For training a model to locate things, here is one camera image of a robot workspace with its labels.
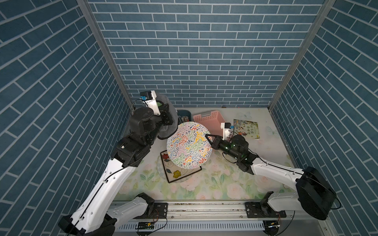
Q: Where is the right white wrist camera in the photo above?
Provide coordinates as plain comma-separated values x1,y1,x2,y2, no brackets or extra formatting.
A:
220,123,234,141

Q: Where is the round blue checkered plate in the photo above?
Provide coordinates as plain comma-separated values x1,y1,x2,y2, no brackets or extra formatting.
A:
157,155,179,183

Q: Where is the left small circuit board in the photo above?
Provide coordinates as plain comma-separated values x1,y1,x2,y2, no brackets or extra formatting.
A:
136,222,155,231

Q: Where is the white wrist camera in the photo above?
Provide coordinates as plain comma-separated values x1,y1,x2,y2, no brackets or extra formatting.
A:
140,90,160,116
220,123,234,141

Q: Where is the small circuit board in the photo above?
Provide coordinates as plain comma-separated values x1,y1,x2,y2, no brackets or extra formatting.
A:
136,222,155,231
263,221,280,236

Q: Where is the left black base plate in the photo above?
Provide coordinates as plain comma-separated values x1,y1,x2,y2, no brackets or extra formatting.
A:
135,203,168,219

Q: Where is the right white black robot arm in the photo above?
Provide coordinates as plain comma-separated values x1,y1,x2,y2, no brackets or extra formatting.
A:
205,134,338,220

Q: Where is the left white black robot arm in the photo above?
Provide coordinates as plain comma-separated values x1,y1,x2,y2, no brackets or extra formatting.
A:
58,102,178,236

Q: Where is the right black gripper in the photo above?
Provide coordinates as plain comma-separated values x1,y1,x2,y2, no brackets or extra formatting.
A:
206,133,241,161

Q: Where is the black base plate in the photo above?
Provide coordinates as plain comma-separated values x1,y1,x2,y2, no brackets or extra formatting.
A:
135,203,168,219
245,202,287,219

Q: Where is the grey green cleaning cloth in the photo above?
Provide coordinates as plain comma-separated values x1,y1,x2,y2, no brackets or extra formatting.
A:
156,93,178,140

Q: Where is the round colourful doodle plate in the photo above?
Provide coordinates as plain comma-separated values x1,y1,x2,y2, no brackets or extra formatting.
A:
166,122,212,170

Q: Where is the right small circuit board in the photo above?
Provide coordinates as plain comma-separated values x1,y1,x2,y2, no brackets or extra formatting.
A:
263,221,280,236

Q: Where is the square flower pattern plate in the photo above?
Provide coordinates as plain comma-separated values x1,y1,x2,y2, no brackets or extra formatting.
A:
160,150,202,183

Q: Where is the aluminium mounting rail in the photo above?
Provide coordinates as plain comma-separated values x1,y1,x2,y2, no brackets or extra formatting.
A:
132,199,314,221

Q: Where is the pink plastic basket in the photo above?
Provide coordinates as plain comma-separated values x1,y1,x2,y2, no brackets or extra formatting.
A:
193,110,225,136

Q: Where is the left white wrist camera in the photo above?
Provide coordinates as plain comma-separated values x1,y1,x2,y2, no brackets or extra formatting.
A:
140,90,160,116

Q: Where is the teal stationery bin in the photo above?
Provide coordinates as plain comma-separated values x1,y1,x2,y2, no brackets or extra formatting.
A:
177,110,192,124

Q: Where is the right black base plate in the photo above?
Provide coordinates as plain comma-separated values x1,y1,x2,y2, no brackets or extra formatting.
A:
245,202,287,219

